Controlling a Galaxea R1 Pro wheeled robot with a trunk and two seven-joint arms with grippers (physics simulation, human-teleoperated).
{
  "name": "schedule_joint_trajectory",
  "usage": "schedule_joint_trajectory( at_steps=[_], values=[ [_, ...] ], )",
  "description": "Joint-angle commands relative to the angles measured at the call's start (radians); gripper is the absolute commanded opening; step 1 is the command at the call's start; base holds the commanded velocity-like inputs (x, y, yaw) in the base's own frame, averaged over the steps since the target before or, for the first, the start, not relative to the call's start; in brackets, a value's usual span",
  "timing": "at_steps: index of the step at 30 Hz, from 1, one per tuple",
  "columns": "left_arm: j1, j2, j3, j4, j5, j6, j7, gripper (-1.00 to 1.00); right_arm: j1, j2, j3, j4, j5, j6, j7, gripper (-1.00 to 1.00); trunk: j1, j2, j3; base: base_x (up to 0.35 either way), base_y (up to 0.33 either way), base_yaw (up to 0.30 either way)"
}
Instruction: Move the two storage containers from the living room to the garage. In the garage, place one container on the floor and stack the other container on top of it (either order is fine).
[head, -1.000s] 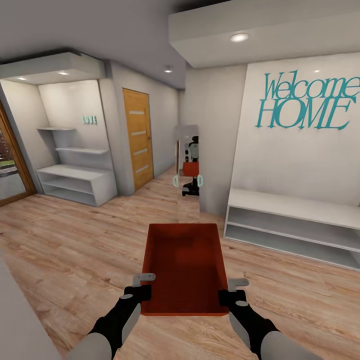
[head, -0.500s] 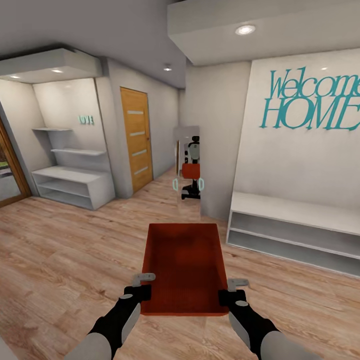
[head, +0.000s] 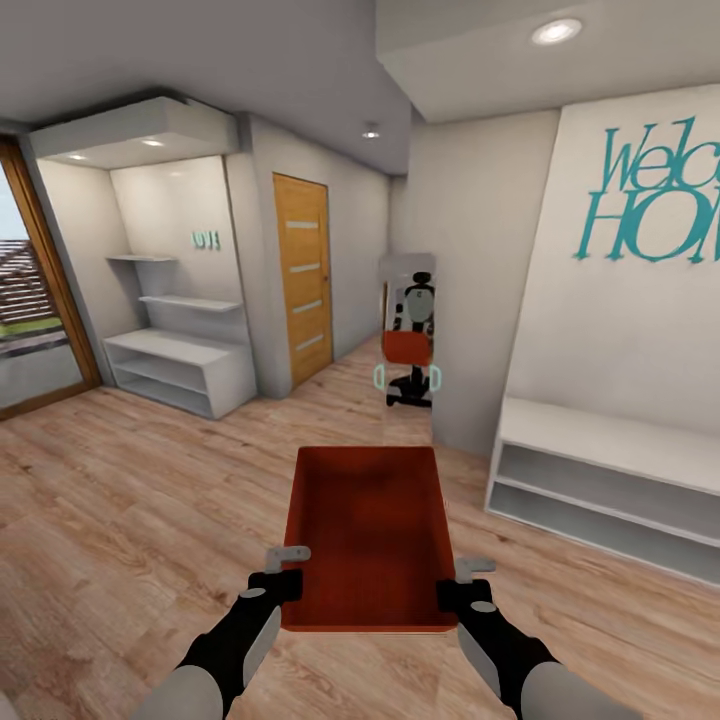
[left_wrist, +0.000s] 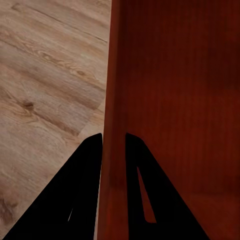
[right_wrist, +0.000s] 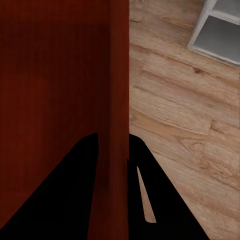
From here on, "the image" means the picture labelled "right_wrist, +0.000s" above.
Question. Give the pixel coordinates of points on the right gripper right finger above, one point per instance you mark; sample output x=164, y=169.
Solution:
x=174, y=219

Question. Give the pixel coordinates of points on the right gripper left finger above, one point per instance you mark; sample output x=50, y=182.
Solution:
x=60, y=207

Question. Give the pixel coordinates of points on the storage box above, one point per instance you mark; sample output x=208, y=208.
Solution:
x=64, y=75

